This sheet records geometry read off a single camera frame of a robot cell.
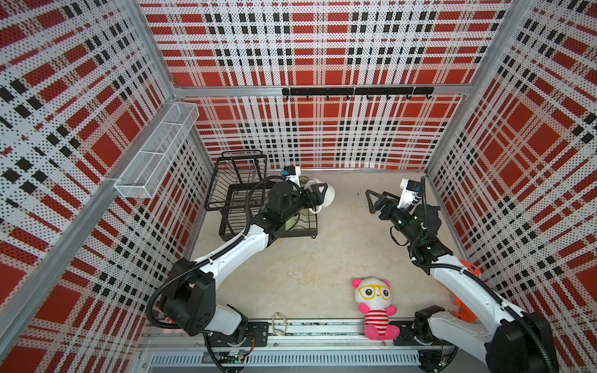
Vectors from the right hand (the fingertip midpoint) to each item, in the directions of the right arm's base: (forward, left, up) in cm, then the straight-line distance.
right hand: (376, 192), depth 76 cm
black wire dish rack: (+22, +57, -24) cm, 65 cm away
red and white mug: (-1, +16, -2) cm, 16 cm away
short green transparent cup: (-1, +24, +7) cm, 25 cm away
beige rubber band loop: (-35, +35, -28) cm, 57 cm away
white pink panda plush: (-28, +1, -20) cm, 34 cm away
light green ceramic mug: (+3, +31, -24) cm, 39 cm away
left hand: (+3, +18, -1) cm, 18 cm away
